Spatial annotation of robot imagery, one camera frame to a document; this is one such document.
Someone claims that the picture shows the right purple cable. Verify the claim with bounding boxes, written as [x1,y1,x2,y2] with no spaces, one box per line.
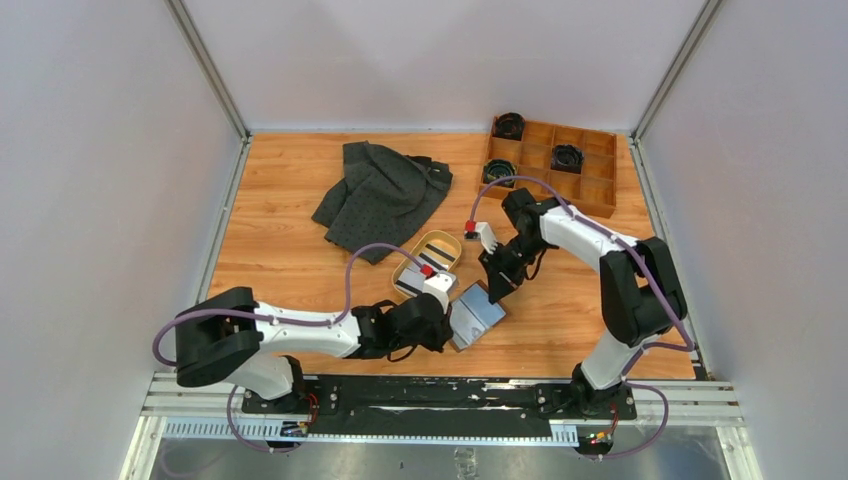
[464,174,697,461]

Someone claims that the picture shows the wooden compartment tray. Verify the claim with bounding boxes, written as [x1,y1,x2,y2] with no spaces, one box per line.
[478,116,617,218]

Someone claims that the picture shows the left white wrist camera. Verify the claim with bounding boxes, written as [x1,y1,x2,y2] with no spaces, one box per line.
[422,271,458,312]

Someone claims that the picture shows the purple cable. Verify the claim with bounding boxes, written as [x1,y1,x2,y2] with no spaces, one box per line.
[464,174,697,461]
[152,242,435,456]

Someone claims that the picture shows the black coiled belt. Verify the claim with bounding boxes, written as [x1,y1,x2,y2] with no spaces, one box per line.
[492,112,526,141]
[550,144,585,174]

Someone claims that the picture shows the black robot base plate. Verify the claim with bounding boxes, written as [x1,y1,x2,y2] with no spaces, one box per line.
[241,375,637,439]

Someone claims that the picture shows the black coiled belt top left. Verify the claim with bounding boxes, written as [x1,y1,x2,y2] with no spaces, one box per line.
[492,112,526,141]

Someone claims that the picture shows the dark grey dotted cloth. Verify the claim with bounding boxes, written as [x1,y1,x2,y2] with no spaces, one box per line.
[311,141,453,253]

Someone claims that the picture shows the white striped cards in tray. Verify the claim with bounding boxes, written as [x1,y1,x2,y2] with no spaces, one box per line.
[396,242,458,297]

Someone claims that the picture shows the brown leather card holder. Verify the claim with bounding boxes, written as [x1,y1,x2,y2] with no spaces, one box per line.
[449,281,508,352]

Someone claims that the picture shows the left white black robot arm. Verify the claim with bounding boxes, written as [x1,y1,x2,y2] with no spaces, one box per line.
[174,286,453,413]

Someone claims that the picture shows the aluminium frame rail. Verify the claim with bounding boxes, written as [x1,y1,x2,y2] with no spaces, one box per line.
[140,370,745,429]

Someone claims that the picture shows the dark green coiled belt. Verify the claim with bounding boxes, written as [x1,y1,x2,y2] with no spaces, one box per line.
[482,158,517,188]

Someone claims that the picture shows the oval wooden card tray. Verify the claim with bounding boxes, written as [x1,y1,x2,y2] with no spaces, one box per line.
[390,229,464,299]

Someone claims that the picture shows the black coiled belt middle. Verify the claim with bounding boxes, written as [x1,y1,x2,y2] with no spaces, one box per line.
[550,144,585,174]

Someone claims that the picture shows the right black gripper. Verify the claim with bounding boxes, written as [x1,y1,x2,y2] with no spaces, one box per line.
[479,234,550,304]

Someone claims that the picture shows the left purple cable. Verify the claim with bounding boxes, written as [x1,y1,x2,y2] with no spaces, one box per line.
[152,242,435,456]

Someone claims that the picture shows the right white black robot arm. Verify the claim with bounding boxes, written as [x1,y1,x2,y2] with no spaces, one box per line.
[464,188,694,418]

